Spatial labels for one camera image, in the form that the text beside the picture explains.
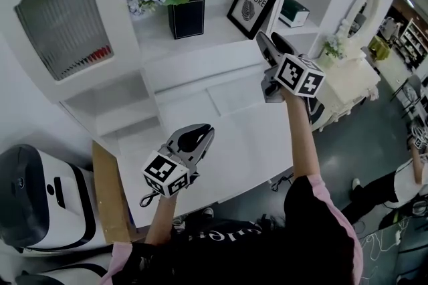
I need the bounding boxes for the white desk with hutch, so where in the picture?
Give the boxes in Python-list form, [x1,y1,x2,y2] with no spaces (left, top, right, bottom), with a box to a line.
[0,0,405,235]

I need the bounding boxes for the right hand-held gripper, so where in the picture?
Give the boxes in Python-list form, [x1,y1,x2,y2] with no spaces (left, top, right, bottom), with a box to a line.
[255,31,327,104]

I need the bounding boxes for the person's left forearm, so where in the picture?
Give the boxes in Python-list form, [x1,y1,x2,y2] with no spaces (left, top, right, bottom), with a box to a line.
[144,194,179,247]

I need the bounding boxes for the row of coloured books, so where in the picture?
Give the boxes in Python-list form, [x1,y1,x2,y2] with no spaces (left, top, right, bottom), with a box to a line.
[59,43,112,78]

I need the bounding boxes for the black framed nature print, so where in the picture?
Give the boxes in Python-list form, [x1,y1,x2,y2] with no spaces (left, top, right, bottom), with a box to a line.
[226,0,288,41]

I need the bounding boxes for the person's right forearm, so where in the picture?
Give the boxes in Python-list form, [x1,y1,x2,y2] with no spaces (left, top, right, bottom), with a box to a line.
[280,90,319,178]

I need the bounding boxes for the white and grey robot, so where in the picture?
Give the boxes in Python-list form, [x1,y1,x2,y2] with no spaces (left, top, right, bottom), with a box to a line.
[0,143,114,255]
[15,254,115,285]

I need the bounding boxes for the grey strap loop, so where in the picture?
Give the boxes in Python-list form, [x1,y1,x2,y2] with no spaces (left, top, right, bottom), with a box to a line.
[140,191,161,208]

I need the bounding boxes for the background display shelf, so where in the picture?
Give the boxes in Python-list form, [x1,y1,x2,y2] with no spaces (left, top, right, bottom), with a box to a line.
[399,17,428,71]

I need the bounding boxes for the small pale flower pot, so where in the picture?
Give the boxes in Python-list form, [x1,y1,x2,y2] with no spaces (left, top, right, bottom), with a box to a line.
[318,31,348,61]

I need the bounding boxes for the ribbed glass cabinet door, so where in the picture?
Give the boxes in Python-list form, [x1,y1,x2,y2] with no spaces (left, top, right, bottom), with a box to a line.
[0,0,145,98]

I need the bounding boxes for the cream dressing table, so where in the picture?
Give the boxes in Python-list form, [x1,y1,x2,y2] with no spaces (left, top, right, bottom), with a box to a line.
[308,48,383,133]

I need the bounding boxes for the long cardboard box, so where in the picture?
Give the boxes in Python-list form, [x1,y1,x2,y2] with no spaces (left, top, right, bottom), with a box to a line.
[91,139,148,245]

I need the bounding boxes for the oval white-framed mirror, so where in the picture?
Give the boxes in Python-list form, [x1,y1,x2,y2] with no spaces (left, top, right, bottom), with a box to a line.
[338,0,385,51]

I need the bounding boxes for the yellow-green box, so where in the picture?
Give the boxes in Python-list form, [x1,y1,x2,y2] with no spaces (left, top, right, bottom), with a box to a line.
[368,35,391,61]

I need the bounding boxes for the black and pink shirt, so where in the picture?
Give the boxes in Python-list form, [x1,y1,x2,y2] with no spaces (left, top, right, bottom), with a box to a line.
[99,172,364,285]

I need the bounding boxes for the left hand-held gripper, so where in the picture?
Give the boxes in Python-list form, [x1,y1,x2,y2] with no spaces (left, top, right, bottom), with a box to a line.
[142,123,216,199]

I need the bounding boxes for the white floor cable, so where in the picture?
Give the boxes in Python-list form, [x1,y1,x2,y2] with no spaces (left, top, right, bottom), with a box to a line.
[360,215,413,265]

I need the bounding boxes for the dark green white box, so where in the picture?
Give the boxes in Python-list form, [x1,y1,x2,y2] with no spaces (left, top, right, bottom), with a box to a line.
[278,0,311,29]

